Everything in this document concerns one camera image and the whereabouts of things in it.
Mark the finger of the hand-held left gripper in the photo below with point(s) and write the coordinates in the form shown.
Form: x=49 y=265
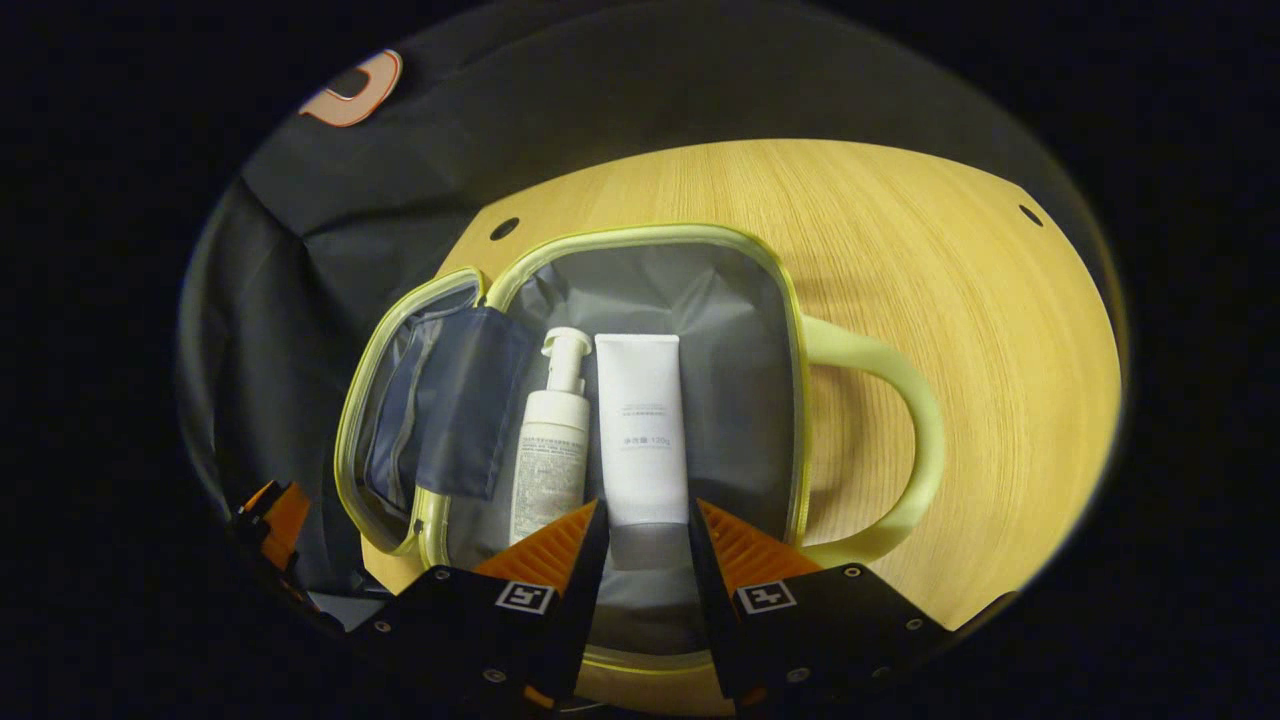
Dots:
x=285 y=525

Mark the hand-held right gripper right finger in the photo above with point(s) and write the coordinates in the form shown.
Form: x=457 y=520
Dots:
x=715 y=600

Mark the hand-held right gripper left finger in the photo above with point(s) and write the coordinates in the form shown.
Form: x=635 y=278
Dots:
x=575 y=600

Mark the white pump bottle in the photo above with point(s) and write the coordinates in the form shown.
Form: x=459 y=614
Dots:
x=550 y=450

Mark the white squeeze tube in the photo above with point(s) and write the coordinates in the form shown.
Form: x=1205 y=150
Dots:
x=640 y=430

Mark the pale yellow-green suitcase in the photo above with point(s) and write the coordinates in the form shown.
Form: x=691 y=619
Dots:
x=720 y=330

